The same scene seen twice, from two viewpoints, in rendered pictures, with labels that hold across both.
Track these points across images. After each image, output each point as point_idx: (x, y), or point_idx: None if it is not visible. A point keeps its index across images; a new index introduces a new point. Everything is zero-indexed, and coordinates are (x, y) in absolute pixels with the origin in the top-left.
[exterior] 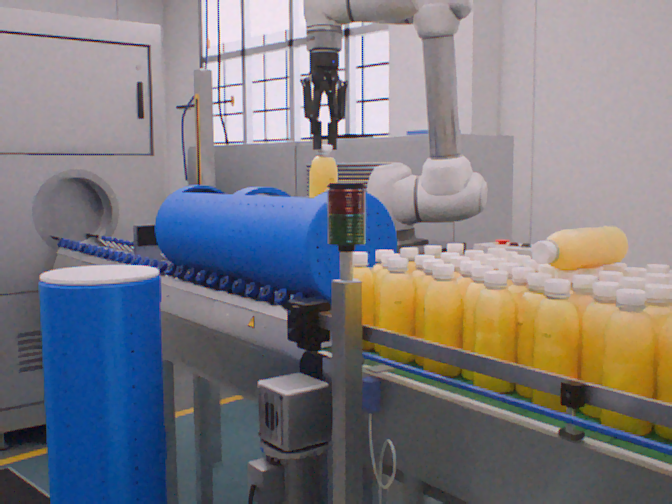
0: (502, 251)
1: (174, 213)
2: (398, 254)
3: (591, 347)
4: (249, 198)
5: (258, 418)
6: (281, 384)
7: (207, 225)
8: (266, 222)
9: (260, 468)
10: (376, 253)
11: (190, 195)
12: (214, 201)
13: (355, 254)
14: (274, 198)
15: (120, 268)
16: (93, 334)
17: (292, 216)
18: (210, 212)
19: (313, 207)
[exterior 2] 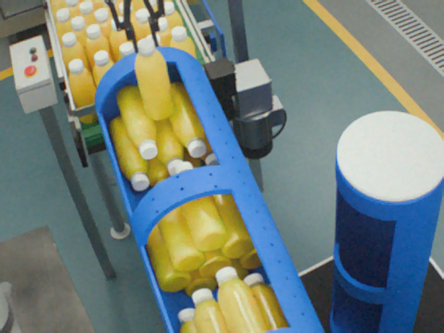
0: (78, 21)
1: (309, 303)
2: (18, 259)
3: None
4: (220, 147)
5: (272, 95)
6: (256, 70)
7: (271, 216)
8: (220, 109)
9: (277, 97)
10: (159, 39)
11: (281, 287)
12: (256, 213)
13: (182, 27)
14: (200, 109)
15: (377, 171)
16: None
17: (200, 75)
18: (265, 211)
19: (185, 55)
